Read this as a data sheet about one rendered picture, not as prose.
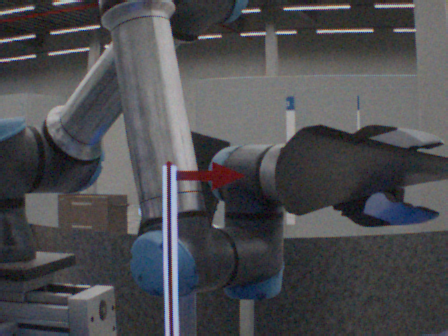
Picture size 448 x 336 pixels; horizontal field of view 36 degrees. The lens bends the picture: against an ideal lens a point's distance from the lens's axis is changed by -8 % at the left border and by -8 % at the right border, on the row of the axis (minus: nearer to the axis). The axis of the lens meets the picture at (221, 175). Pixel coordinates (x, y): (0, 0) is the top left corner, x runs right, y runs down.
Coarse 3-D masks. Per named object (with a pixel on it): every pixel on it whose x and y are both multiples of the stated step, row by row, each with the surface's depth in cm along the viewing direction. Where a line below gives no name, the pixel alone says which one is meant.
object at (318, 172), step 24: (288, 144) 57; (312, 144) 56; (336, 144) 55; (360, 144) 55; (384, 144) 54; (288, 168) 63; (312, 168) 63; (336, 168) 63; (360, 168) 62; (384, 168) 62; (408, 168) 62; (432, 168) 61; (288, 192) 69; (312, 192) 69; (336, 192) 70; (360, 192) 71
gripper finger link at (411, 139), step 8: (400, 128) 73; (376, 136) 75; (384, 136) 74; (392, 136) 73; (400, 136) 72; (408, 136) 71; (416, 136) 71; (424, 136) 70; (432, 136) 70; (392, 144) 73; (400, 144) 72; (408, 144) 71; (416, 144) 70; (424, 144) 70; (432, 144) 69; (440, 144) 69
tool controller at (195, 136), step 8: (192, 136) 120; (200, 136) 120; (208, 136) 120; (200, 144) 120; (208, 144) 120; (216, 144) 120; (224, 144) 120; (200, 152) 120; (208, 152) 120; (216, 152) 120; (200, 160) 120; (208, 160) 120; (200, 168) 120; (208, 168) 120; (200, 184) 120; (208, 184) 120; (208, 192) 120; (208, 200) 120; (216, 200) 121; (208, 208) 120; (216, 208) 123; (208, 216) 120
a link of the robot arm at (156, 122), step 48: (144, 0) 86; (144, 48) 86; (144, 96) 85; (144, 144) 84; (192, 144) 87; (144, 192) 84; (192, 192) 84; (144, 240) 81; (192, 240) 82; (144, 288) 82; (192, 288) 82
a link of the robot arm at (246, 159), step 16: (224, 160) 94; (240, 160) 91; (256, 160) 89; (256, 176) 88; (224, 192) 94; (240, 192) 91; (256, 192) 89; (224, 208) 94; (240, 208) 91; (256, 208) 91; (272, 208) 91
